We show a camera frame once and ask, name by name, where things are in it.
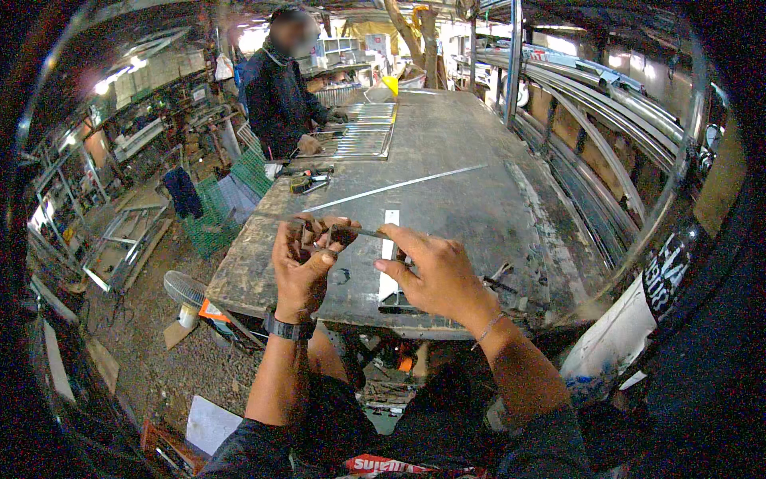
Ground person's right hand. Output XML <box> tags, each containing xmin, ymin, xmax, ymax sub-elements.
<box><xmin>373</xmin><ymin>223</ymin><xmax>505</xmax><ymax>337</ymax></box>

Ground person's left hand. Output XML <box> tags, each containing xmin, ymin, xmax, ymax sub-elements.
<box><xmin>271</xmin><ymin>214</ymin><xmax>362</xmax><ymax>325</ymax></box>

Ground thin metal rod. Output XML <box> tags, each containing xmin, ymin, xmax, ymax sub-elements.
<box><xmin>281</xmin><ymin>217</ymin><xmax>393</xmax><ymax>241</ymax></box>

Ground black wrist watch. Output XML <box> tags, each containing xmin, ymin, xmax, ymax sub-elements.
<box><xmin>263</xmin><ymin>308</ymin><xmax>316</xmax><ymax>342</ymax></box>

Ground small metal scraps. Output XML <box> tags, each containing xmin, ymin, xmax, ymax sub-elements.
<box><xmin>480</xmin><ymin>262</ymin><xmax>519</xmax><ymax>295</ymax></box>

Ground short white metal strip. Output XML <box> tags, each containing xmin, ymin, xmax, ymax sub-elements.
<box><xmin>378</xmin><ymin>210</ymin><xmax>401</xmax><ymax>304</ymax></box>

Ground orange box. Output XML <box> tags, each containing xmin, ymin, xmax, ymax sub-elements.
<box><xmin>198</xmin><ymin>297</ymin><xmax>233</xmax><ymax>325</ymax></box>

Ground long thin metal strip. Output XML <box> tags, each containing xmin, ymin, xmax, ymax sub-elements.
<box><xmin>302</xmin><ymin>164</ymin><xmax>489</xmax><ymax>214</ymax></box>

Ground white fan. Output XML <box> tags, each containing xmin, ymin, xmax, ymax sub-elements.
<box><xmin>163</xmin><ymin>270</ymin><xmax>208</xmax><ymax>330</ymax></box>

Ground dark cloth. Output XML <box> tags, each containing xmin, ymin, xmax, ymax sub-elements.
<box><xmin>162</xmin><ymin>166</ymin><xmax>205</xmax><ymax>220</ymax></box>

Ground person's body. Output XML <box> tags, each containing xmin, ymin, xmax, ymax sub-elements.
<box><xmin>197</xmin><ymin>356</ymin><xmax>593</xmax><ymax>479</ymax></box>

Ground white paper sheet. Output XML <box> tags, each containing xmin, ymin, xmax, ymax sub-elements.
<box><xmin>185</xmin><ymin>395</ymin><xmax>244</xmax><ymax>457</ymax></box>

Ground white sack with black print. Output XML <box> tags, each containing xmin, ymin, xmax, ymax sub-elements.
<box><xmin>558</xmin><ymin>230</ymin><xmax>698</xmax><ymax>399</ymax></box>

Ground stack of long metal tubes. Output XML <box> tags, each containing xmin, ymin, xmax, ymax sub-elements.
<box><xmin>473</xmin><ymin>42</ymin><xmax>701</xmax><ymax>273</ymax></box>

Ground upright metal pole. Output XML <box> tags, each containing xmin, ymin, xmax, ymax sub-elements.
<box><xmin>503</xmin><ymin>0</ymin><xmax>525</xmax><ymax>128</ymax></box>

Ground tree trunk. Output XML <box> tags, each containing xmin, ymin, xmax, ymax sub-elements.
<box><xmin>383</xmin><ymin>0</ymin><xmax>442</xmax><ymax>91</ymax></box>

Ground cluttered metal shelf rack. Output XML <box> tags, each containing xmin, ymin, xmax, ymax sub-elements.
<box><xmin>27</xmin><ymin>114</ymin><xmax>123</xmax><ymax>270</ymax></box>

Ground small square metal frame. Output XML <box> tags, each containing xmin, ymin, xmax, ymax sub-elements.
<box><xmin>377</xmin><ymin>290</ymin><xmax>430</xmax><ymax>316</ymax></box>

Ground thin silver bracelet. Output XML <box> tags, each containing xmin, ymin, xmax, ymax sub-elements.
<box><xmin>470</xmin><ymin>311</ymin><xmax>507</xmax><ymax>352</ymax></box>

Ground green wire mesh panels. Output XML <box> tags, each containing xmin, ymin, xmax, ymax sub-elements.
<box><xmin>181</xmin><ymin>123</ymin><xmax>275</xmax><ymax>259</ymax></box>

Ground metal grille frame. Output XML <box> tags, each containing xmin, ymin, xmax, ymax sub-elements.
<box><xmin>292</xmin><ymin>102</ymin><xmax>399</xmax><ymax>162</ymax></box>

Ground metal frame on ground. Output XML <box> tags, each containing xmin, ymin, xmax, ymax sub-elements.
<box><xmin>82</xmin><ymin>202</ymin><xmax>173</xmax><ymax>295</ymax></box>

